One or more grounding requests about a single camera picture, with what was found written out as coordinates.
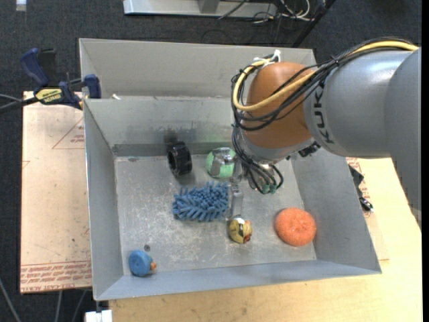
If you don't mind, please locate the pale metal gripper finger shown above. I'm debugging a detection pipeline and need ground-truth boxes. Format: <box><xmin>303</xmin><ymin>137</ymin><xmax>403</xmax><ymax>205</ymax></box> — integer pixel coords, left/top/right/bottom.
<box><xmin>210</xmin><ymin>148</ymin><xmax>236</xmax><ymax>176</ymax></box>
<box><xmin>229</xmin><ymin>182</ymin><xmax>245</xmax><ymax>219</ymax></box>

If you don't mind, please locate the green ball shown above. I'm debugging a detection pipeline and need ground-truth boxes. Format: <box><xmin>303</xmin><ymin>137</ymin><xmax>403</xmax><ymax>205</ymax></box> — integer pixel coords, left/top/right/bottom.
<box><xmin>204</xmin><ymin>147</ymin><xmax>237</xmax><ymax>180</ymax></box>

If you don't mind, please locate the yellow toy duck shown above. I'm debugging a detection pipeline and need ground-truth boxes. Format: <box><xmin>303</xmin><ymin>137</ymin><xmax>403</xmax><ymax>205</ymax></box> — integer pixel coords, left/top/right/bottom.
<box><xmin>228</xmin><ymin>217</ymin><xmax>253</xmax><ymax>245</ymax></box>

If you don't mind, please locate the blue noodle cloth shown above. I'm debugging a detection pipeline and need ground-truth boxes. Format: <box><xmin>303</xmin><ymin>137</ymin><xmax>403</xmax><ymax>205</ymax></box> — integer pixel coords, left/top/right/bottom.
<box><xmin>171</xmin><ymin>180</ymin><xmax>232</xmax><ymax>223</ymax></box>

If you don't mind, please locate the orange round sponge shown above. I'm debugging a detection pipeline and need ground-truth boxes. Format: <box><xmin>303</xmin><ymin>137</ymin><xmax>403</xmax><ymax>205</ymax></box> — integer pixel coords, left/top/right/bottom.
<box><xmin>273</xmin><ymin>207</ymin><xmax>317</xmax><ymax>248</ymax></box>

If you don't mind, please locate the grey metal bin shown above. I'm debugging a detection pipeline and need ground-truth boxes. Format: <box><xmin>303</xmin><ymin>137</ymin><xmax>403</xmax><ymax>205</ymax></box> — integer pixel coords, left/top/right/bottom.
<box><xmin>78</xmin><ymin>38</ymin><xmax>383</xmax><ymax>302</ymax></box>

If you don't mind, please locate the blue toy duck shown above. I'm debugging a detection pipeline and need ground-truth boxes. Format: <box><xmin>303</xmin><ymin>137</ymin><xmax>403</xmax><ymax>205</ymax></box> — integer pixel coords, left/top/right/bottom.
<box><xmin>127</xmin><ymin>250</ymin><xmax>158</xmax><ymax>278</ymax></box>

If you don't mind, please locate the brown cardboard board, red print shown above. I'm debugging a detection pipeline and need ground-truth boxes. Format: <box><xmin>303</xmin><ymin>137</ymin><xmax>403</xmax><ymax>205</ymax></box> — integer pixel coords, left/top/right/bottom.
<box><xmin>19</xmin><ymin>91</ymin><xmax>390</xmax><ymax>294</ymax></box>

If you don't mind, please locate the black ring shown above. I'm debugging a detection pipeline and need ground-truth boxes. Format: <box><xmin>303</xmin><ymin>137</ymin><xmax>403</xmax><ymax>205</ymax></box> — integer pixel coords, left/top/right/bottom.
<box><xmin>166</xmin><ymin>141</ymin><xmax>194</xmax><ymax>177</ymax></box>

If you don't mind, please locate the black cylinder on white bracket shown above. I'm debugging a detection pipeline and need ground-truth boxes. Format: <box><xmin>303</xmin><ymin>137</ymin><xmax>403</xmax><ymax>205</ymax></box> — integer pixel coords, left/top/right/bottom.
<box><xmin>296</xmin><ymin>140</ymin><xmax>322</xmax><ymax>159</ymax></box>

